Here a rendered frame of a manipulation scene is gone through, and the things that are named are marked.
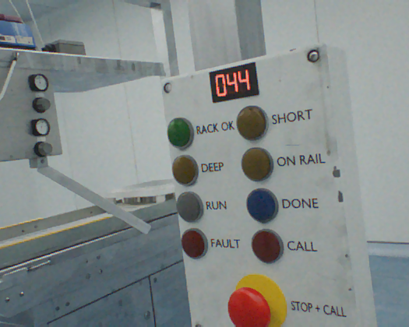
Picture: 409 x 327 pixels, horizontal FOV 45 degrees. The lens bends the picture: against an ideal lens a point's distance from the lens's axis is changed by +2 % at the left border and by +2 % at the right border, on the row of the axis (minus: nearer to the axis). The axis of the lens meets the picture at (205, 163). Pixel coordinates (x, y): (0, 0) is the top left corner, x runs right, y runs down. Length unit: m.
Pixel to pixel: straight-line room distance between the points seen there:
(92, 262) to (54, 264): 0.11
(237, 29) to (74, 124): 5.90
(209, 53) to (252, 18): 0.06
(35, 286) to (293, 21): 3.64
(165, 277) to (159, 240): 0.15
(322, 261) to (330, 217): 0.04
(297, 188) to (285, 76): 0.09
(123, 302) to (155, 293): 0.13
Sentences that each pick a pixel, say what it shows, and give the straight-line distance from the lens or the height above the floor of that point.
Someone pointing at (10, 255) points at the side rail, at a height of 0.92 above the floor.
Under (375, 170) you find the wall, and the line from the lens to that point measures 4.15.
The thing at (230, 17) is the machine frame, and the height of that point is 1.23.
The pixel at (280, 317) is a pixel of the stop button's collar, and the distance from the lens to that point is 0.45.
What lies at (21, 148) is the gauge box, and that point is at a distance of 1.08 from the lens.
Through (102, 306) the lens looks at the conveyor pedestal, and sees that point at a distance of 1.35.
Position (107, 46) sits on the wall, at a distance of 5.87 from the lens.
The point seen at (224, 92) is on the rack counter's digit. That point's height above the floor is 1.15.
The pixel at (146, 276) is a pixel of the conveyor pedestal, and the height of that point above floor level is 0.74.
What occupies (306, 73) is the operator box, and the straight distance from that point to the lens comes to 0.40.
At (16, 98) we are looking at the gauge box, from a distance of 1.10.
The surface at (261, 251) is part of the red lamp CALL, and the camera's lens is 0.43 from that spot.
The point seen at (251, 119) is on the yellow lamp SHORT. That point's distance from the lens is 0.41.
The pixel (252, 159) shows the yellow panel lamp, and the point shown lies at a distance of 0.42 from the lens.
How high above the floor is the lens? 1.12
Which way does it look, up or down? 3 degrees down
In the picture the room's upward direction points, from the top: 7 degrees counter-clockwise
